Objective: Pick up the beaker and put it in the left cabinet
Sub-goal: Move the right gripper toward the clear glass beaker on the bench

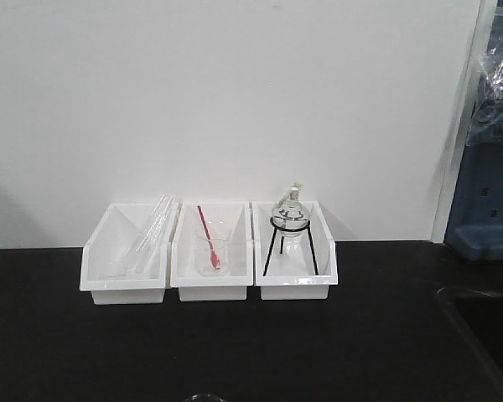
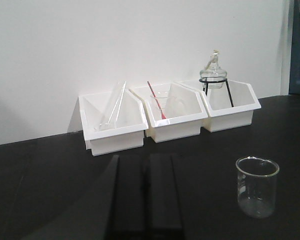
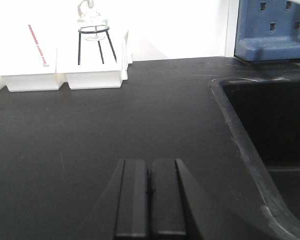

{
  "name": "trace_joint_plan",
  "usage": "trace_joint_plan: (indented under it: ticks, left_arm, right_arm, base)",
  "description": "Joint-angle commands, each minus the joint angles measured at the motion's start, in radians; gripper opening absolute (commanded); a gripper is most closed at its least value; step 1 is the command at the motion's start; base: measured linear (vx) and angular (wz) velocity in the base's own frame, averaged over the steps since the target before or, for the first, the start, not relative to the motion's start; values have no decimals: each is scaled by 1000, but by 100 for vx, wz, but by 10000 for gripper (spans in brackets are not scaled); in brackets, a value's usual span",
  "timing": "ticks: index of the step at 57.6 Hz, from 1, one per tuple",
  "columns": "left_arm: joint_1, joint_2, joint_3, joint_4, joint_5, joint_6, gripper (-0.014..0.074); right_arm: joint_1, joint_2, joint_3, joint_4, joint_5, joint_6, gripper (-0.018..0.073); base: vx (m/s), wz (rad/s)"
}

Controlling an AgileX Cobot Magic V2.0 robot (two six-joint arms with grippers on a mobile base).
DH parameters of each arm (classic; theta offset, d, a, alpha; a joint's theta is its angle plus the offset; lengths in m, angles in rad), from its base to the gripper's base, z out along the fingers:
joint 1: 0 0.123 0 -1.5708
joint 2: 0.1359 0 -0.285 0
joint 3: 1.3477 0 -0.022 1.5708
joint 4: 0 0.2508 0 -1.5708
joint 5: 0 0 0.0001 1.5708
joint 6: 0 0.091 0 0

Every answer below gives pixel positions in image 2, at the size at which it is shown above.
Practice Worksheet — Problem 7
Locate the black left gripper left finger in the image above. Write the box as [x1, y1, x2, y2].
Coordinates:
[107, 155, 146, 240]

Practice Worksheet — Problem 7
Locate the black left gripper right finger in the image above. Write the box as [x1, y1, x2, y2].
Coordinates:
[145, 153, 185, 240]

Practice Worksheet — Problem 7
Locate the white storage bin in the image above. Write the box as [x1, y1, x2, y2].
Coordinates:
[78, 90, 149, 156]
[130, 83, 208, 143]
[174, 79, 262, 133]

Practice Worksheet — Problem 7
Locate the middle white storage bin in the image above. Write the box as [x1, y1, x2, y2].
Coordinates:
[130, 83, 208, 143]

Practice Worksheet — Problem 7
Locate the left white storage bin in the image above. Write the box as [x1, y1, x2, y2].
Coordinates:
[78, 90, 149, 156]

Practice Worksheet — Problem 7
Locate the red stirring rod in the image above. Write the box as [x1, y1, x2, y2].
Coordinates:
[147, 81, 166, 120]

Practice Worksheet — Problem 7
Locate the right white storage bin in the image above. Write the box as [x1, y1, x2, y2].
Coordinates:
[174, 79, 262, 133]

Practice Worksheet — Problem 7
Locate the small glass beaker in bin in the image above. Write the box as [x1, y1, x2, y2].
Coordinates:
[150, 91, 169, 120]

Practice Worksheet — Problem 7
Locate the clear glass test tube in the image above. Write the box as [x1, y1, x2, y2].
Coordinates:
[94, 80, 126, 131]

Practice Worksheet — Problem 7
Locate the clear glass beaker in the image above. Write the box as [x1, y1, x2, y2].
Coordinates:
[235, 156, 280, 219]

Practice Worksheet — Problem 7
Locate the black wire tripod stand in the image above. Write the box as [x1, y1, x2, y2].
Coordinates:
[198, 77, 234, 107]

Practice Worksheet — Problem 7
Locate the glass alcohol lamp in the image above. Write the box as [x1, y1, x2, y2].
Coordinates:
[199, 50, 228, 90]

